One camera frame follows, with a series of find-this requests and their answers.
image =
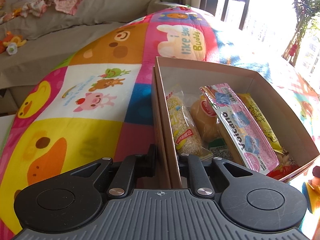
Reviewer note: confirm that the white cardboard box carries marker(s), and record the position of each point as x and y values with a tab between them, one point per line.
289	104

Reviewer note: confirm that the colourful cartoon play mat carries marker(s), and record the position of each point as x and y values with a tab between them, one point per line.
98	101

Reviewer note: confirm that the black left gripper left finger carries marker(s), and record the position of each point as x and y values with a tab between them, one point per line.
124	174

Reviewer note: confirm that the red quail egg packet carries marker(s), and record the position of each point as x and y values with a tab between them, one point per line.
286	166

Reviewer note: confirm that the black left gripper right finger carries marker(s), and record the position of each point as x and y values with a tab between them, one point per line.
191	167

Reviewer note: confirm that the pink crumpled cloth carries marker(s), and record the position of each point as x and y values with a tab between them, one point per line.
38	7

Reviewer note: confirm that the beige sofa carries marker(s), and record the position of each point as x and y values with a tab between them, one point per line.
54	37

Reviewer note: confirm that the orange plush toy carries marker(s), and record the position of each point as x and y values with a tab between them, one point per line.
11	43

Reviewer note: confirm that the green white snack packet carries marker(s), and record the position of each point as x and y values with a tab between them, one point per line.
219	149

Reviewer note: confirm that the rice puff roll packet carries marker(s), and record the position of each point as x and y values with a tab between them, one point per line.
186	137

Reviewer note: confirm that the yellow long snack bar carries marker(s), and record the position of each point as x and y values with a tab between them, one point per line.
262	122

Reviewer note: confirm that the green potted plant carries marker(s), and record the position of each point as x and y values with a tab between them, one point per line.
306	13

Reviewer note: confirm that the pink white Volcano packet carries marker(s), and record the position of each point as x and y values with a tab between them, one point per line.
245	141

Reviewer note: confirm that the small bread packet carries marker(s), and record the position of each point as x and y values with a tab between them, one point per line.
205	120

